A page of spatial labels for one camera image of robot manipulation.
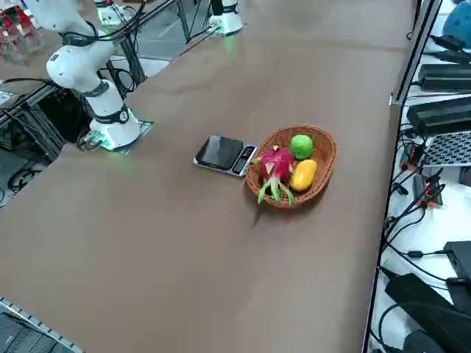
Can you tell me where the aluminium camera post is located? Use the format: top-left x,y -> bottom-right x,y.
389,0 -> 442,107

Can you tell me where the yellow mango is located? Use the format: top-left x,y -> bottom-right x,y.
289,159 -> 318,192

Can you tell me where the black bag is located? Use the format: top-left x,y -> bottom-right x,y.
384,271 -> 471,353

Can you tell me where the black keyboard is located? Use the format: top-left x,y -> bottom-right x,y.
0,312 -> 74,353

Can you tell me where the black red clamp device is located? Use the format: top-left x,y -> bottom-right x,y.
411,174 -> 447,207

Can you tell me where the brown wicker basket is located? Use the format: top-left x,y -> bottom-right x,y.
245,124 -> 338,210

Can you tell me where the blue fabric object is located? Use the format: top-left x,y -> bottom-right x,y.
443,0 -> 471,38

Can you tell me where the black power adapter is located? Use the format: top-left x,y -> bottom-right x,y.
406,97 -> 471,132
419,64 -> 471,91

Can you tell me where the clear shelf with red items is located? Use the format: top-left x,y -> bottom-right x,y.
0,7 -> 45,65

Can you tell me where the silver perforated stand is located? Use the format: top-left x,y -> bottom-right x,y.
422,130 -> 471,167

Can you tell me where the white unit with green light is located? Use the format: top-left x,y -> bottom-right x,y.
93,0 -> 126,26

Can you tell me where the pink dragon fruit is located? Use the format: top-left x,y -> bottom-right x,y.
251,146 -> 297,206

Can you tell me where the black flat box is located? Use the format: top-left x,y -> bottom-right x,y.
445,240 -> 471,291

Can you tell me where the white electronic scale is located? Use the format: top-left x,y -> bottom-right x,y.
193,135 -> 258,178

